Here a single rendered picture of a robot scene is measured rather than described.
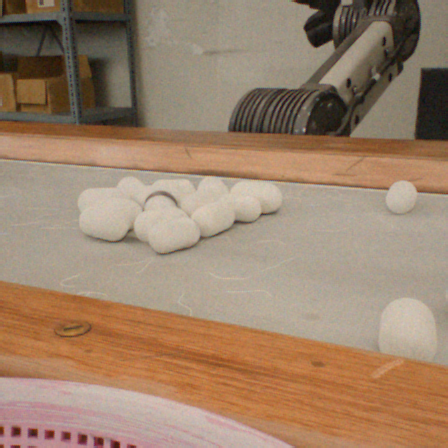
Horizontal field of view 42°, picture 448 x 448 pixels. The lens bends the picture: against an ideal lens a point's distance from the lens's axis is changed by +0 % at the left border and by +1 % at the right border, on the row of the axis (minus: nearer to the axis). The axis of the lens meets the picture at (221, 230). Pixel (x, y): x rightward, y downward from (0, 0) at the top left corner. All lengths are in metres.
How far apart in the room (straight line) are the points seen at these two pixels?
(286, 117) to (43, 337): 0.60
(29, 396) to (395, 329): 0.12
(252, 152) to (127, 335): 0.36
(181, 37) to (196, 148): 2.33
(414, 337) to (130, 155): 0.42
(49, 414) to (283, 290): 0.15
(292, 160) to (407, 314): 0.31
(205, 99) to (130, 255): 2.49
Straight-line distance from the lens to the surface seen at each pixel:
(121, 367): 0.18
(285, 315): 0.26
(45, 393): 0.17
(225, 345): 0.19
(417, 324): 0.22
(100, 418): 0.16
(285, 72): 2.62
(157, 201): 0.38
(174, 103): 2.92
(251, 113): 0.80
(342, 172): 0.50
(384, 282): 0.31
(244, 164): 0.53
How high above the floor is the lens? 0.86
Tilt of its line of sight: 18 degrees down
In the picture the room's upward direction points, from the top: 1 degrees counter-clockwise
